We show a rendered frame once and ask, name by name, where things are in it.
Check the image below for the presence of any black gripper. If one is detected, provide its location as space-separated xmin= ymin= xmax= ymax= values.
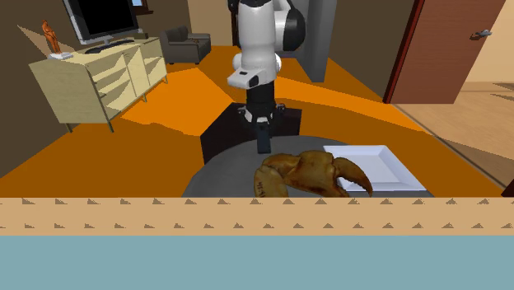
xmin=245 ymin=80 xmax=278 ymax=155

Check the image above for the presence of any grey round table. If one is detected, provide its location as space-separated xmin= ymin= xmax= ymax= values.
xmin=181 ymin=135 xmax=436 ymax=199

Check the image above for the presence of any brown door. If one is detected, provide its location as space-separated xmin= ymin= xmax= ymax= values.
xmin=382 ymin=0 xmax=507 ymax=105

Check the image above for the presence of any white square plate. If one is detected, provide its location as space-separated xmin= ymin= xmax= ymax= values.
xmin=322 ymin=144 xmax=428 ymax=194

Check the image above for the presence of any beige sideboard with television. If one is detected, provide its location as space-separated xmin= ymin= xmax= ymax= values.
xmin=28 ymin=0 xmax=169 ymax=134

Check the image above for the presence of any brown crab claw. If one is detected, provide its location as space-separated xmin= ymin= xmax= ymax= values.
xmin=253 ymin=150 xmax=374 ymax=199

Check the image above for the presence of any black robot stand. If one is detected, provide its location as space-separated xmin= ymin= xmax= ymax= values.
xmin=199 ymin=102 xmax=303 ymax=165

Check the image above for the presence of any dark grey armchair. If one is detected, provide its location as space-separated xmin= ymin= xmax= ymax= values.
xmin=159 ymin=25 xmax=213 ymax=67

